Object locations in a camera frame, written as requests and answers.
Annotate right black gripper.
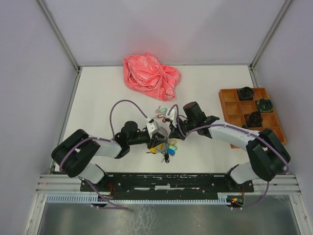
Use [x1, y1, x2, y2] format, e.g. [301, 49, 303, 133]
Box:
[169, 116, 196, 141]

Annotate large metal keyring with keys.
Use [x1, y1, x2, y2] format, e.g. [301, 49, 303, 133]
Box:
[146, 127, 178, 163]

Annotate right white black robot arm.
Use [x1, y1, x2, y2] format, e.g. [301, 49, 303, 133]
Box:
[164, 101, 291, 191]

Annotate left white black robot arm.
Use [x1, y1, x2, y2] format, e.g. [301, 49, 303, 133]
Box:
[51, 120, 168, 191]

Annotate green tag key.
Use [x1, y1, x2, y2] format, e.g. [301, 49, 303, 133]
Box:
[155, 106, 168, 114]

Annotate crumpled pink cloth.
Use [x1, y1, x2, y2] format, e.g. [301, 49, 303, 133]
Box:
[123, 52, 181, 101]

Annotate wooden compartment tray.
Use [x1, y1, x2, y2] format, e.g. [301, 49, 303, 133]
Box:
[219, 87, 287, 144]

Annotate black coiled item top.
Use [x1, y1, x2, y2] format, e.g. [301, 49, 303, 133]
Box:
[237, 87, 254, 101]

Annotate black coiled item lower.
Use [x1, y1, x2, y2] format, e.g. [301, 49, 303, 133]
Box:
[242, 111, 263, 129]

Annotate green black coiled item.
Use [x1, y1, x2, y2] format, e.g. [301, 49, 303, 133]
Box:
[256, 98, 273, 113]

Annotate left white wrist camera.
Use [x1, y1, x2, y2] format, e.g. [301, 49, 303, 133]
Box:
[146, 119, 159, 135]

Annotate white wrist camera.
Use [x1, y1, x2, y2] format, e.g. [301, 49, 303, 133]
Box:
[164, 109, 178, 127]
[146, 119, 159, 135]

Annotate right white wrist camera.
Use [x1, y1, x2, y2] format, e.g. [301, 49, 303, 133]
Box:
[164, 109, 178, 127]

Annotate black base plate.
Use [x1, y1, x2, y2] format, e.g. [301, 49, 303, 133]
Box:
[94, 172, 254, 200]

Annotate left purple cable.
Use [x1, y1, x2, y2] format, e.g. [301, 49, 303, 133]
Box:
[60, 99, 154, 211]

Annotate white slotted cable duct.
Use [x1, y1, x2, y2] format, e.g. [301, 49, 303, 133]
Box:
[46, 193, 234, 204]

